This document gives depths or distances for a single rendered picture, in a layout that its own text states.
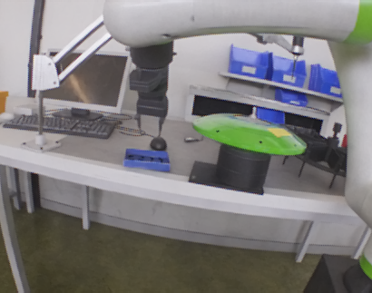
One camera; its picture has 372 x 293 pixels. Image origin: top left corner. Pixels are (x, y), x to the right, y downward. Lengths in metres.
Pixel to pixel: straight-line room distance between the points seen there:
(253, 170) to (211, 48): 1.05
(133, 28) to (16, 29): 1.80
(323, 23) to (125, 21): 0.27
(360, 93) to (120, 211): 1.71
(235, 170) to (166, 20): 0.42
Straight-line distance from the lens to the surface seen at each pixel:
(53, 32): 1.90
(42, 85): 0.78
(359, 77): 0.59
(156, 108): 0.60
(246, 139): 0.54
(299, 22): 0.37
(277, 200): 0.69
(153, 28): 0.35
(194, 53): 1.56
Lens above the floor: 1.18
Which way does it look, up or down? 16 degrees down
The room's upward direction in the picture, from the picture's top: 9 degrees clockwise
